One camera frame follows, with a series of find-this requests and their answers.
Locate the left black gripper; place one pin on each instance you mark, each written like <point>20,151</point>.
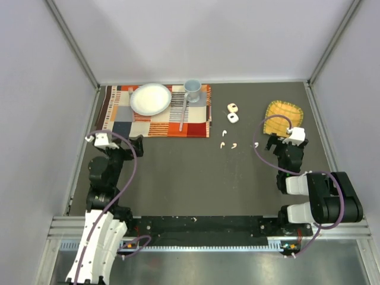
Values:
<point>127,152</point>

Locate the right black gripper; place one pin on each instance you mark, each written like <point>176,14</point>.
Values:
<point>275,140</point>

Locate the white earbud case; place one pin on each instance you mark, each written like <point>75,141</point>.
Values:
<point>232,118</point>

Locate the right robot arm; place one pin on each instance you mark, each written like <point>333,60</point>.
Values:
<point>324,202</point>

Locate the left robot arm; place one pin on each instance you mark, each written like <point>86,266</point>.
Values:
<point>105,221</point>

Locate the pink earbud case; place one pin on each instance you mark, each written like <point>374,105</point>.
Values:
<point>232,108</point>

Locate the yellow woven basket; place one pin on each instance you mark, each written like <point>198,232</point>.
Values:
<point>279,125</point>

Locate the patchwork placemat cloth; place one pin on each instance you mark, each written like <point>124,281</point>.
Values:
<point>117,115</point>

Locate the white plate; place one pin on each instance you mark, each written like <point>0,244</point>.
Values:
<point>150,99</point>

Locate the light blue cup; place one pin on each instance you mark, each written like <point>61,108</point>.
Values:
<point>192,90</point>

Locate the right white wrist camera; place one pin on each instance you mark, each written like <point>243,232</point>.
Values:
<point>296,136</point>

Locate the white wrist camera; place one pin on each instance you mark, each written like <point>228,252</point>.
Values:
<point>296,136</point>
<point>102,141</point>

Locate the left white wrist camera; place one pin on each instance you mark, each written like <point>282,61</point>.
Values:
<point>102,141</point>

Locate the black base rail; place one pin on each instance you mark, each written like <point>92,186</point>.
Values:
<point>215,230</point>

